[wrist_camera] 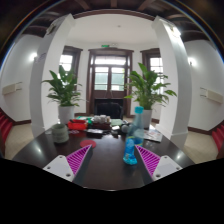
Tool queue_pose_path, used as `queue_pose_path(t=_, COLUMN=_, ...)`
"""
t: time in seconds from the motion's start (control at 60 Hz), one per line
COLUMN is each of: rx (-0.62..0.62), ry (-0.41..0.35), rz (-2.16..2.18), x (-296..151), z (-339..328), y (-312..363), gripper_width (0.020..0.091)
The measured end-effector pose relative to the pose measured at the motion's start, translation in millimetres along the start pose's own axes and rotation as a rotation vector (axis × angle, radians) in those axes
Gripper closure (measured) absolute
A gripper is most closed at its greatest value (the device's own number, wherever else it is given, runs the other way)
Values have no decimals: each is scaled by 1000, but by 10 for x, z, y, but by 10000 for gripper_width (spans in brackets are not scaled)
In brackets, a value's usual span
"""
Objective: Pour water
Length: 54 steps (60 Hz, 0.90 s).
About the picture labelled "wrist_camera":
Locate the dark wooden double door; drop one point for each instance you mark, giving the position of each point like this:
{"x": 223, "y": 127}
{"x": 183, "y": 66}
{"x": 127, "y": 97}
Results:
{"x": 90, "y": 83}

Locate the grey round device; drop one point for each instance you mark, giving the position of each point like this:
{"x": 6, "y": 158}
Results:
{"x": 124, "y": 128}

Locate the black chair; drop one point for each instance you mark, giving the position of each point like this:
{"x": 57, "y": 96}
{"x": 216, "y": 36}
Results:
{"x": 108, "y": 110}

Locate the potted plant in white pot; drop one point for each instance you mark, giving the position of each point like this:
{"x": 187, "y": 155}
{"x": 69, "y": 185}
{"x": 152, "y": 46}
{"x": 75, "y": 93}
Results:
{"x": 66, "y": 115}
{"x": 146, "y": 90}

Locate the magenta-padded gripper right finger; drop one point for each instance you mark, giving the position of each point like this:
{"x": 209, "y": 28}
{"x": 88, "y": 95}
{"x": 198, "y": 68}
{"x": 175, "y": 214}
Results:
{"x": 165, "y": 166}

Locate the clear blue-capped water bottle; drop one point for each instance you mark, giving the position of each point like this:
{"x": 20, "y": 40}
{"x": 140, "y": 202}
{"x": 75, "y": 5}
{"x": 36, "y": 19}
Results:
{"x": 134, "y": 135}

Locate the flat black device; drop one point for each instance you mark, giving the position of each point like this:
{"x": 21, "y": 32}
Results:
{"x": 95, "y": 131}

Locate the red carpeted staircase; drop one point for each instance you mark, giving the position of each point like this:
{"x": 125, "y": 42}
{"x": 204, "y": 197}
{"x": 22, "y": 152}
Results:
{"x": 218, "y": 136}
{"x": 5, "y": 126}

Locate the dark wood framed window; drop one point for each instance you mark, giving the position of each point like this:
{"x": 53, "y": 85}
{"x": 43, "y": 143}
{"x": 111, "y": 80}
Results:
{"x": 156, "y": 63}
{"x": 66, "y": 61}

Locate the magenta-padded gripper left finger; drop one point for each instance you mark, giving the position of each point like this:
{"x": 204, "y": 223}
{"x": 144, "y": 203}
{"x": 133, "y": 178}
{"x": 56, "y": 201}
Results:
{"x": 58, "y": 166}

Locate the green exit sign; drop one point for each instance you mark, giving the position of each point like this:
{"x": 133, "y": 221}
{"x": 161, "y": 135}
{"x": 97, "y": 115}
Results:
{"x": 105, "y": 46}

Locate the grey-green patterned mug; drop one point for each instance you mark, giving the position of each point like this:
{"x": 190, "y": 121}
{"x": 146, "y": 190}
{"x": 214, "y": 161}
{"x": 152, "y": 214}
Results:
{"x": 60, "y": 134}

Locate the green cloth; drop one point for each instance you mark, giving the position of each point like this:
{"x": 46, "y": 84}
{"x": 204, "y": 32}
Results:
{"x": 116, "y": 122}

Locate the red box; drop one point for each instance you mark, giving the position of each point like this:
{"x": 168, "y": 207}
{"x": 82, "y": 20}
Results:
{"x": 77, "y": 125}

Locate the colourful magazine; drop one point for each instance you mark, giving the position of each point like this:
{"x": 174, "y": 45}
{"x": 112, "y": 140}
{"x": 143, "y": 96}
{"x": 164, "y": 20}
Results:
{"x": 153, "y": 135}

